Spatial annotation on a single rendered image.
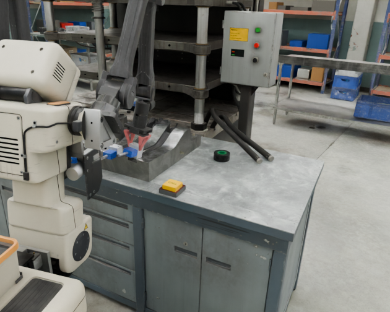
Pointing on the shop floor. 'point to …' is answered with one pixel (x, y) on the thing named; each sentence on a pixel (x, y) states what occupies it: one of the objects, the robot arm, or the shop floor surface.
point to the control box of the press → (250, 56)
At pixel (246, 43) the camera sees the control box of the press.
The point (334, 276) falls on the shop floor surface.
